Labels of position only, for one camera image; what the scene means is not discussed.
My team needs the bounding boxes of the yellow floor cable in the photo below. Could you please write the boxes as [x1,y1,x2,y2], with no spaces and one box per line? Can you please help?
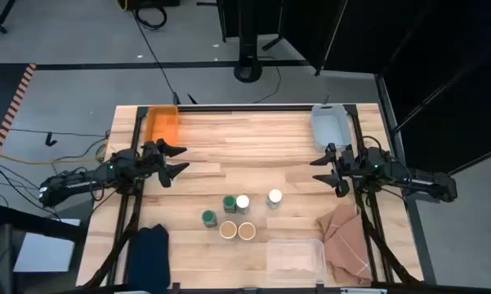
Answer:
[0,153,107,167]

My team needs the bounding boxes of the tan lid spice jar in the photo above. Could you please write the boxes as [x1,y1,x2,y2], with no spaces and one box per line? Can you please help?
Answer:
[218,220,238,240]
[237,221,257,241]

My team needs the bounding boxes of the white lid spice jar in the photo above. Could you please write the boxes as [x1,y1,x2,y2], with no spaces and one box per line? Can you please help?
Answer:
[235,194,252,215]
[266,188,283,210]

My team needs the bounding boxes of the black aluminium frame rail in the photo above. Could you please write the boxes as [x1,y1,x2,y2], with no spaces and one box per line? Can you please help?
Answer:
[105,105,153,287]
[65,282,434,294]
[177,105,315,113]
[342,104,395,285]

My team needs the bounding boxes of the grey translucent plastic bin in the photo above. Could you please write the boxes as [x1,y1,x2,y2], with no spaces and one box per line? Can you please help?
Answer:
[310,103,354,152]

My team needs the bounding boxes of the white board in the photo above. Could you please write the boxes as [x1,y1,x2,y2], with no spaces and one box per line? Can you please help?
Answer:
[12,218,83,274]

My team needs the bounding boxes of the black side desk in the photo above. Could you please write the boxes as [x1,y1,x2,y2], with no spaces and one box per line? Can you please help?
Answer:
[0,203,87,294]

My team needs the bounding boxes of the thin black floor cable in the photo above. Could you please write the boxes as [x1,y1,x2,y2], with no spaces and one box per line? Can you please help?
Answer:
[252,56,283,105]

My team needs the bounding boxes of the black partition panels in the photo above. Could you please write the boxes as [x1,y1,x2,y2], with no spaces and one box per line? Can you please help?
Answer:
[216,0,491,193]

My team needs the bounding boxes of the clear plastic bin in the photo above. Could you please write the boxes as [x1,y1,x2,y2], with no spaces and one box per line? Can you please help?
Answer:
[265,238,327,286]

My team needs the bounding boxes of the orange translucent plastic bin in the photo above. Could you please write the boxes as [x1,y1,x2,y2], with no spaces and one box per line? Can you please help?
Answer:
[144,105,180,145]

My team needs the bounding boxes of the brown folded cloth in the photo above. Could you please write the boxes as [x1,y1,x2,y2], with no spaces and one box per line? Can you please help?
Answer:
[316,203,373,286]

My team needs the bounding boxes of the orange black hazard tape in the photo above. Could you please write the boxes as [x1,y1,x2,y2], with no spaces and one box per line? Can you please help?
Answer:
[0,63,38,154]

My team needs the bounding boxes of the black pole stand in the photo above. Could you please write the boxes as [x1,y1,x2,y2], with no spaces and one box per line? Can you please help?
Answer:
[233,0,263,84]

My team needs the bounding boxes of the navy blue cloth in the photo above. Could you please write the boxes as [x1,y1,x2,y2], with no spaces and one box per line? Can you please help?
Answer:
[127,223,172,294]

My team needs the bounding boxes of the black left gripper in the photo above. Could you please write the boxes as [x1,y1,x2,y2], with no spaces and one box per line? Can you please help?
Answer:
[141,138,190,189]

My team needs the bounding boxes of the black diagonal frame strut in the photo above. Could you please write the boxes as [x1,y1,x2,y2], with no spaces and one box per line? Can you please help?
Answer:
[79,212,141,287]
[361,210,418,286]

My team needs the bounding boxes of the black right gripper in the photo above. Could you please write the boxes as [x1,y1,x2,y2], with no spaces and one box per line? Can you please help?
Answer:
[309,142,367,198]

